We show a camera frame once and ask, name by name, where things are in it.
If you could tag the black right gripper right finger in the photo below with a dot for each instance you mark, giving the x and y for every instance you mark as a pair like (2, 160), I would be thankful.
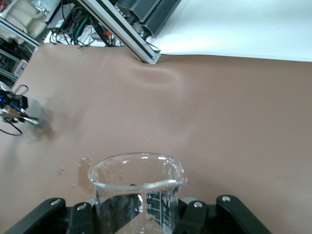
(229, 212)

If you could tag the brown table mat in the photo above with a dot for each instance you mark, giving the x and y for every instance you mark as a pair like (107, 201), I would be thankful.
(195, 109)

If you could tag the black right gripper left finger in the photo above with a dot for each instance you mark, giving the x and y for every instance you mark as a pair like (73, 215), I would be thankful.
(48, 217)

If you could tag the grey finned power supply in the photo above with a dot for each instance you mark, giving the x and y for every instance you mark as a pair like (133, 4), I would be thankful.
(156, 12)

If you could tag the steel double-cone jigger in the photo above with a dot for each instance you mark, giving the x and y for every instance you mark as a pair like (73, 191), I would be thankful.
(31, 120)

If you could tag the aluminium frame post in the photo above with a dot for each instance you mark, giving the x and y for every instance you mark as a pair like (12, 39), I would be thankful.
(136, 46)

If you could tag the clear glass measuring beaker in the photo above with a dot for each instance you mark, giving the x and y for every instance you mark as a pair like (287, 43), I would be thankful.
(156, 204)

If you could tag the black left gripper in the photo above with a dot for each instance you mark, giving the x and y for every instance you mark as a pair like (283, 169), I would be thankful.
(8, 100)

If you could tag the spilled liquid puddle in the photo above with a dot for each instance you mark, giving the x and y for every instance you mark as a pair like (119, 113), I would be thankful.
(84, 175)

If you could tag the beige chair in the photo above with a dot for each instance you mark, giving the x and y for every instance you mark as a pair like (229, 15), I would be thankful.
(24, 17)

